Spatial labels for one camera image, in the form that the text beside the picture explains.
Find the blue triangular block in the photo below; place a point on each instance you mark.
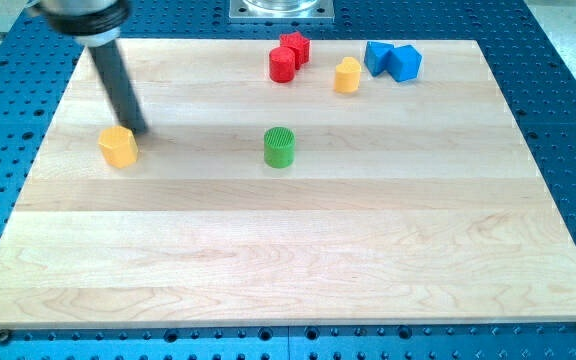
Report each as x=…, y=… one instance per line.
x=376, y=57

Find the yellow hexagon block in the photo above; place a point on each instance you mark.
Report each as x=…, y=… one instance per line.
x=118, y=146

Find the red cylinder block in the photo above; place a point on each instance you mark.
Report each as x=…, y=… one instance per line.
x=282, y=64

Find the yellow heart block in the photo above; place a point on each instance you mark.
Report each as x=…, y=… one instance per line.
x=347, y=76

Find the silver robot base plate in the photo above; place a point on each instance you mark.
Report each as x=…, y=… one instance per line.
x=283, y=11

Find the blue cube block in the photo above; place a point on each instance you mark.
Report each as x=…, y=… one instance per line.
x=404, y=63

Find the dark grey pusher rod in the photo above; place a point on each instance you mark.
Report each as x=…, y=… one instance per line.
x=114, y=76

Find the green cylinder block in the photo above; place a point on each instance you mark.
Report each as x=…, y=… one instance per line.
x=279, y=147

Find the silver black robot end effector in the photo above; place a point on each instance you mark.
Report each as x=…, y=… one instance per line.
x=92, y=23

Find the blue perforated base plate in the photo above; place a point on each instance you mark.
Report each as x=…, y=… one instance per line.
x=531, y=49

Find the red star block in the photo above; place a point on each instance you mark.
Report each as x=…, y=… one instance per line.
x=299, y=44

